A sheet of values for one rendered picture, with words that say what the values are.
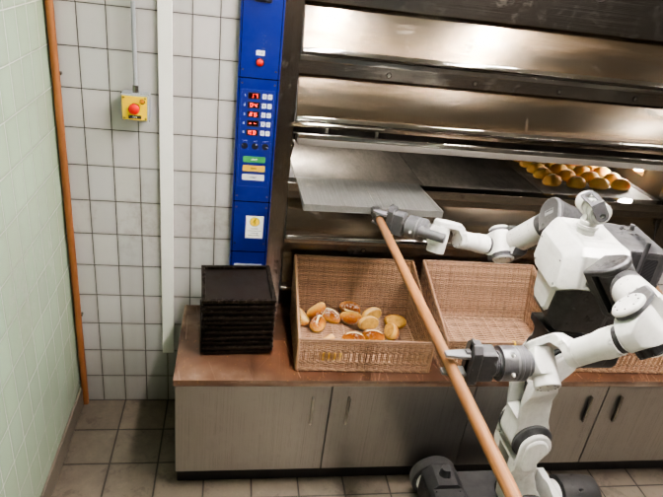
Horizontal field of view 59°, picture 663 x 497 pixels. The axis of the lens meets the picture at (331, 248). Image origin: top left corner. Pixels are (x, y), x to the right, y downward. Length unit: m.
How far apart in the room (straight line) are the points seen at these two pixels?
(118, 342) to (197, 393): 0.69
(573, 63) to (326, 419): 1.76
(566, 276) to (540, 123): 1.03
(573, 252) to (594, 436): 1.38
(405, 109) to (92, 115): 1.22
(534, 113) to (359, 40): 0.82
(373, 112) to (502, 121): 0.56
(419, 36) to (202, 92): 0.86
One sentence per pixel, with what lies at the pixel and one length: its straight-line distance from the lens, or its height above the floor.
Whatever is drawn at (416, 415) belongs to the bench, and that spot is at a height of 0.39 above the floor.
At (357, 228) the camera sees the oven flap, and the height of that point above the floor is 0.99.
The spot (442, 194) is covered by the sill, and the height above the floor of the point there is 1.17.
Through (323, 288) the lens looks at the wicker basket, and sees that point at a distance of 2.64.
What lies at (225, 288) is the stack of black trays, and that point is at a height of 0.83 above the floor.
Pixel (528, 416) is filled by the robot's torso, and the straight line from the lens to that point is 2.17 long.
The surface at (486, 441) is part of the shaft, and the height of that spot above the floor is 1.21.
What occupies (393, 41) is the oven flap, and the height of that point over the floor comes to 1.78.
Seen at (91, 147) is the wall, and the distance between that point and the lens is 2.49.
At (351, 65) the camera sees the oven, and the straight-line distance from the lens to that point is 2.38.
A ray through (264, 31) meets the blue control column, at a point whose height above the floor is 1.77.
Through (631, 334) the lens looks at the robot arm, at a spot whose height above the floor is 1.39.
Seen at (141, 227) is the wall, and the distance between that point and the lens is 2.58.
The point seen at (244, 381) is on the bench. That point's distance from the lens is 2.29.
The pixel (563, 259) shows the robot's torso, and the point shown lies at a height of 1.35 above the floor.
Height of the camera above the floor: 2.05
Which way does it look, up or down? 26 degrees down
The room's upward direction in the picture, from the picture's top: 7 degrees clockwise
